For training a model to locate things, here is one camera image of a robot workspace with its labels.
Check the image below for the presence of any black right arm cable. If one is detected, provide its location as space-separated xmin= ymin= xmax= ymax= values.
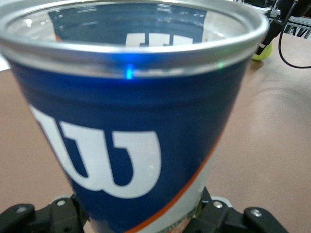
xmin=278 ymin=0 xmax=311 ymax=69

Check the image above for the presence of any blue white tennis ball can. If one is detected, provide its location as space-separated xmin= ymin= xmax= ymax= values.
xmin=0 ymin=0 xmax=270 ymax=233

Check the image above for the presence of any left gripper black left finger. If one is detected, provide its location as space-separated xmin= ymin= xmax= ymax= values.
xmin=0 ymin=195 xmax=86 ymax=233

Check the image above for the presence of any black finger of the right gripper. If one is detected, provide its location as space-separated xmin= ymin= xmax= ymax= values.
xmin=296 ymin=0 xmax=311 ymax=18
xmin=255 ymin=0 xmax=296 ymax=56

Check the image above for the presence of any brown table mat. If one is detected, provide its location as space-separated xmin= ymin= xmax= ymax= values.
xmin=0 ymin=31 xmax=311 ymax=233

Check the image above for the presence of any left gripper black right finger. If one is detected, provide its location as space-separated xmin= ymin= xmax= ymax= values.
xmin=186 ymin=186 xmax=288 ymax=233

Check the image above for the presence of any aluminium frame rail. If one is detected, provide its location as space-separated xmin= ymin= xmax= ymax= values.
xmin=283 ymin=4 xmax=311 ymax=39

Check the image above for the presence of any yellow printed tennis ball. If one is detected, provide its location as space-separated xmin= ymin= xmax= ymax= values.
xmin=251 ymin=43 xmax=275 ymax=61

